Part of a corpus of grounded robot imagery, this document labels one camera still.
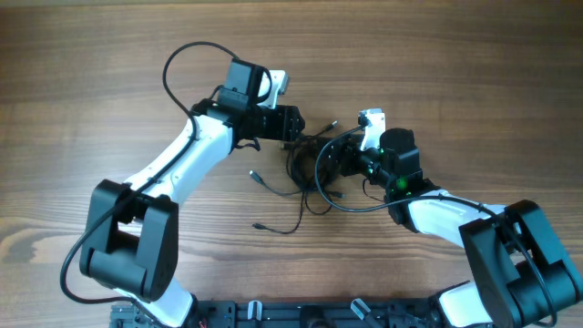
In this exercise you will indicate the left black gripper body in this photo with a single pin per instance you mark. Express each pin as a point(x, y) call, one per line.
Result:
point(274, 123)

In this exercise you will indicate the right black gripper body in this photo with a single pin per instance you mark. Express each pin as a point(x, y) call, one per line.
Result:
point(358, 160)

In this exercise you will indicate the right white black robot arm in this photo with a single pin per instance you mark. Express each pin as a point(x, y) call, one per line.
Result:
point(522, 273)

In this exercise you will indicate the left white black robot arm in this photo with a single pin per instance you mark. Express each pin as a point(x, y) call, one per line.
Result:
point(131, 241)

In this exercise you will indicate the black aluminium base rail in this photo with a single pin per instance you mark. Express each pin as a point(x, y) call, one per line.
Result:
point(408, 312)

